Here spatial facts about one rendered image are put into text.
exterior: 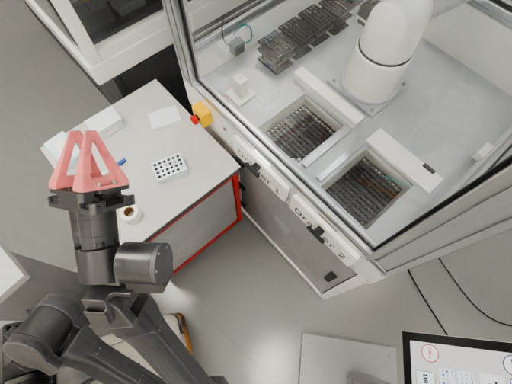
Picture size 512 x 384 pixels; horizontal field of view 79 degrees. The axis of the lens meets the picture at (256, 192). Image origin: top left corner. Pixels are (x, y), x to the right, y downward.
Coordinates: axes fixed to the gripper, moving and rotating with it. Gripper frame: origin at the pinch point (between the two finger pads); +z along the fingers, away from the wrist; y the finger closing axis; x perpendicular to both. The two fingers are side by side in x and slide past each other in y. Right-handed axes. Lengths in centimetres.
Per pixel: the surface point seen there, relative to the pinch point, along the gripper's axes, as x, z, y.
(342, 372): -117, -125, 7
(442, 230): -43, -19, 42
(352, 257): -70, -40, 19
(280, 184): -71, -19, -6
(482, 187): -33, -9, 46
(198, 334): -90, -110, -66
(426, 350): -57, -55, 42
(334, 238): -70, -35, 13
